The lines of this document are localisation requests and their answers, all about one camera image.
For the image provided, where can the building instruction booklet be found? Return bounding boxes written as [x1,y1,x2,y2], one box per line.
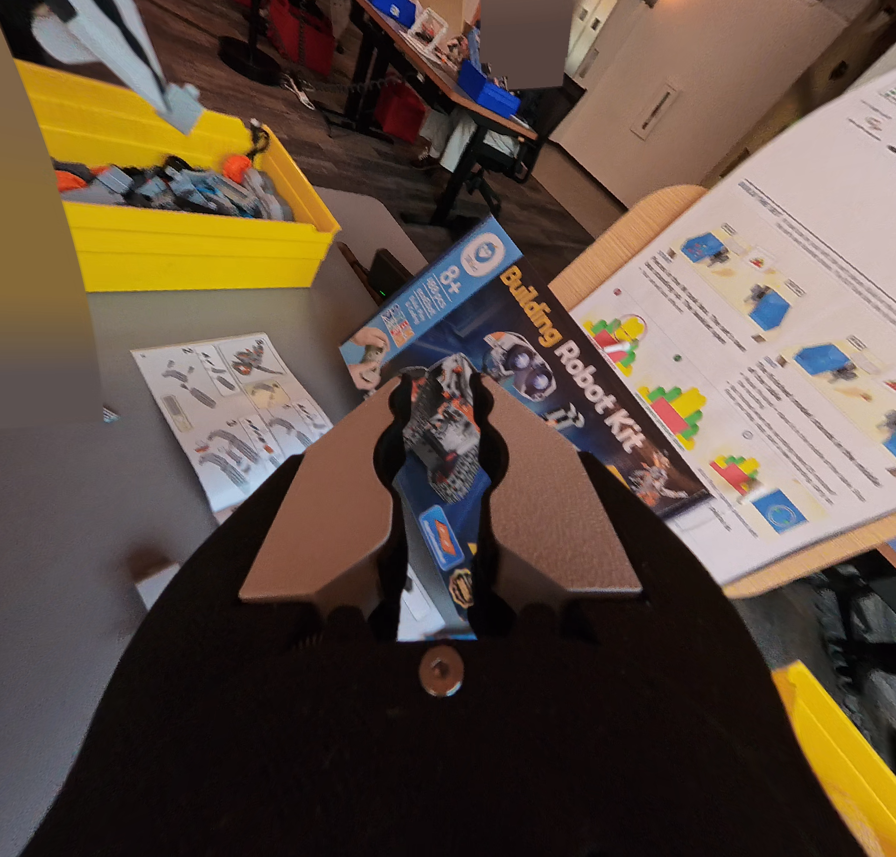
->
[132,332,334,516]

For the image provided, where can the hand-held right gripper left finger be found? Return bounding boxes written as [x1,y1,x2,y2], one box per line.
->
[238,372,415,637]

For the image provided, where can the wooden background desk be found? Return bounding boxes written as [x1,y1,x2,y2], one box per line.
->
[329,0,541,142]

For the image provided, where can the pile of building pieces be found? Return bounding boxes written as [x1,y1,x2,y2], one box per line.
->
[55,153,295,223]

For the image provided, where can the black office chair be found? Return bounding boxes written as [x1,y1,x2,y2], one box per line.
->
[420,111,537,228]

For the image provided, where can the small grey building block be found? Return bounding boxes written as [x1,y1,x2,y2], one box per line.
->
[164,83,206,135]

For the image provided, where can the blue robot kit box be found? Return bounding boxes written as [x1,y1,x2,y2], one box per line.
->
[339,216,716,642]

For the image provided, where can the red plastic bin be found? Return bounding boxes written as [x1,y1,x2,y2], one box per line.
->
[266,0,337,78]
[374,83,428,144]

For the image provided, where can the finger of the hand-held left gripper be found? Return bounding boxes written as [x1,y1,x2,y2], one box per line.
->
[31,0,169,113]
[91,0,170,92]

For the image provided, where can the yellow plastic bin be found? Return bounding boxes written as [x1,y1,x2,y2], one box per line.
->
[770,661,896,857]
[14,59,343,293]

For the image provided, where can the small black device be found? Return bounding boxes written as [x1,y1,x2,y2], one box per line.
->
[367,248,414,302]

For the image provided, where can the printed instruction sheet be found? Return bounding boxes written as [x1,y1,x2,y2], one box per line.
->
[570,69,896,586]

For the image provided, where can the wooden stand board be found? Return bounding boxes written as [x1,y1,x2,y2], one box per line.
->
[549,185,896,600]

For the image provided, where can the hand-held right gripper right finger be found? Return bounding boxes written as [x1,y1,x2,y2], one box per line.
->
[469,370,644,637]

